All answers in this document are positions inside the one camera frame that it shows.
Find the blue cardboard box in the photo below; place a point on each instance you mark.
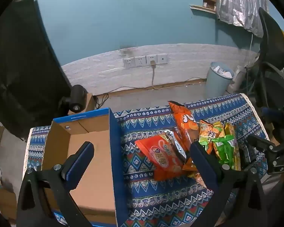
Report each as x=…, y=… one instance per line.
x=97, y=184

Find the large black panel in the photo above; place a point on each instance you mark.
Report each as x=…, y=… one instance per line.
x=26, y=63

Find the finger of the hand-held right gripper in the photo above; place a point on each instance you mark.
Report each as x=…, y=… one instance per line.
x=260, y=141
x=250, y=158

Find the tall orange snack bag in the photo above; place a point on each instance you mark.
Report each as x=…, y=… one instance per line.
x=187, y=123

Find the green snack packet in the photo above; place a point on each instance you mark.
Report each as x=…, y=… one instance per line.
x=223, y=151

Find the brown cardboard sheet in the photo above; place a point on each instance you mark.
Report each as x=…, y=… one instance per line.
x=7, y=201

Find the black camera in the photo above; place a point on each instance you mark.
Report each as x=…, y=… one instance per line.
x=77, y=97

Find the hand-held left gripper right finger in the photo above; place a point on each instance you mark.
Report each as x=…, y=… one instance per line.
x=203, y=163

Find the orange yellow snack stick bag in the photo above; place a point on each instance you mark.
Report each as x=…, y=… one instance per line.
x=207, y=132

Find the small brown cardboard box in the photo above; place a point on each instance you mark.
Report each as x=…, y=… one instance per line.
x=90, y=101

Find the silver foil snack packet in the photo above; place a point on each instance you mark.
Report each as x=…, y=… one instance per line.
x=177, y=144

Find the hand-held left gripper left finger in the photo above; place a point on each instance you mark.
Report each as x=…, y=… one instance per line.
x=81, y=160

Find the silver foil curtain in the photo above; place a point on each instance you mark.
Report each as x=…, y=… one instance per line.
x=239, y=4

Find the red orange snack bag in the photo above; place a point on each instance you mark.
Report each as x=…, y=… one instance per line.
x=161, y=156

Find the wooden window sill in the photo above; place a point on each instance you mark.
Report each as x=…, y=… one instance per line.
x=202, y=8

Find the white wall socket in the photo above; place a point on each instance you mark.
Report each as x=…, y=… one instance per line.
x=140, y=61
x=149, y=58
x=162, y=58
x=128, y=62

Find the blue patterned tablecloth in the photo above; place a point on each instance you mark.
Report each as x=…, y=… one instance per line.
x=151, y=198

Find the light blue trash bin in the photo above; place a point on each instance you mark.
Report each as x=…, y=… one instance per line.
x=215, y=82

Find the black office chair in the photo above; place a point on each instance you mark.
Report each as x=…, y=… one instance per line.
x=272, y=42

